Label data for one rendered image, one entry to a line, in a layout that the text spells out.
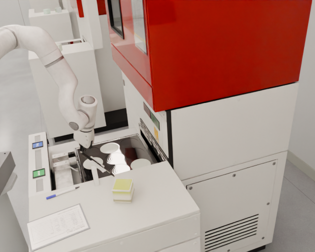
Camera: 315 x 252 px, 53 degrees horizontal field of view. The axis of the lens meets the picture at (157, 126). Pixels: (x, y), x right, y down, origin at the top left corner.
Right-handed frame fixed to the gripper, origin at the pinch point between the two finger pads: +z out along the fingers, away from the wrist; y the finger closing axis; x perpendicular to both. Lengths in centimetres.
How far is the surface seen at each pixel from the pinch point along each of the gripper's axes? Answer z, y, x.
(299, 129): 34, 84, 177
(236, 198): 14, 74, 46
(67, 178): 7.9, 4.4, -13.7
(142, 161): -2.4, 27.0, 14.1
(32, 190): -0.4, 3.9, -33.0
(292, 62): -61, 61, 67
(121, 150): 3.0, 12.1, 16.1
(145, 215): -18, 51, -19
